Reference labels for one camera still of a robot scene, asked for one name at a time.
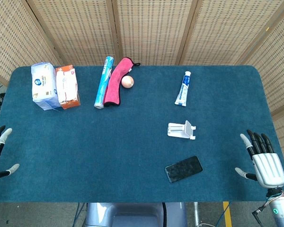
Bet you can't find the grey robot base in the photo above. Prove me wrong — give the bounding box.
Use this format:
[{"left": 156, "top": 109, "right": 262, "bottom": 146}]
[{"left": 84, "top": 202, "right": 188, "bottom": 227}]

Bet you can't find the woven folding screen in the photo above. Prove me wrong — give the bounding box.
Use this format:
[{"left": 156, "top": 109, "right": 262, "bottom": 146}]
[{"left": 0, "top": 0, "right": 284, "bottom": 180}]

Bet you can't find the blue cling film roll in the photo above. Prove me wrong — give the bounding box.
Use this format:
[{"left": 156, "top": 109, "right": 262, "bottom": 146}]
[{"left": 93, "top": 56, "right": 115, "bottom": 109}]

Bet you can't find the peach coloured ball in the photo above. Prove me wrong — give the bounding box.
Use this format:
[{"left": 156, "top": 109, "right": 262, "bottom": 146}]
[{"left": 121, "top": 75, "right": 135, "bottom": 89}]

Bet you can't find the black smartphone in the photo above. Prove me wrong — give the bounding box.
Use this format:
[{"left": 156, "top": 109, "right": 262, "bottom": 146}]
[{"left": 165, "top": 155, "right": 204, "bottom": 183}]

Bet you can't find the white blue tissue pack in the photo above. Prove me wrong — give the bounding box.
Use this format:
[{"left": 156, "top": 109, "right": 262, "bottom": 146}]
[{"left": 30, "top": 61, "right": 62, "bottom": 112}]

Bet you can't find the white phone stand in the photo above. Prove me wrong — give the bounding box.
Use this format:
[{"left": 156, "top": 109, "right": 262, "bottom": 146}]
[{"left": 167, "top": 120, "right": 196, "bottom": 140}]

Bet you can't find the pink cloth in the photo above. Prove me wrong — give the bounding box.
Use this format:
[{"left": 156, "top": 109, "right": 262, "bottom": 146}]
[{"left": 103, "top": 57, "right": 141, "bottom": 107}]

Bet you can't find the white blue toothpaste tube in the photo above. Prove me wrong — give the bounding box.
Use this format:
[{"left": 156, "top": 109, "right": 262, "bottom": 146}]
[{"left": 174, "top": 70, "right": 192, "bottom": 107}]

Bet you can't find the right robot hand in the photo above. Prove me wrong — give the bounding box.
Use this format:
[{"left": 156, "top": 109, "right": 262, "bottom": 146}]
[{"left": 234, "top": 129, "right": 284, "bottom": 189}]

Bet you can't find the orange tissue box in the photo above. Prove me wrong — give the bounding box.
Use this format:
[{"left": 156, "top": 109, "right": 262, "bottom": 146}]
[{"left": 55, "top": 65, "right": 81, "bottom": 110}]

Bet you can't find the blue table mat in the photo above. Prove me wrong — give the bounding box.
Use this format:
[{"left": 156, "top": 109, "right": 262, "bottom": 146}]
[{"left": 0, "top": 65, "right": 284, "bottom": 203}]

